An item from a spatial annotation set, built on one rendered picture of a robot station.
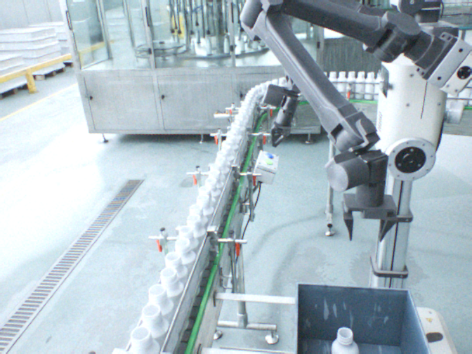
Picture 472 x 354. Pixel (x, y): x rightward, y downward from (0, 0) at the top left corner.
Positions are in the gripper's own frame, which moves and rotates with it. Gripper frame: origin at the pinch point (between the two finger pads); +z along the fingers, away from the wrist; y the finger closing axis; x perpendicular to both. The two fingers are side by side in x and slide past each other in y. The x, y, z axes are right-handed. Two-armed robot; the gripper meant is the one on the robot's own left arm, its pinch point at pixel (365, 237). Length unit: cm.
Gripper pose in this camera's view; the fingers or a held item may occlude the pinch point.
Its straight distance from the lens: 97.4
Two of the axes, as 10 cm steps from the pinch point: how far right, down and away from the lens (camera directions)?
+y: 9.9, 0.2, -1.6
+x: 1.5, -4.2, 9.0
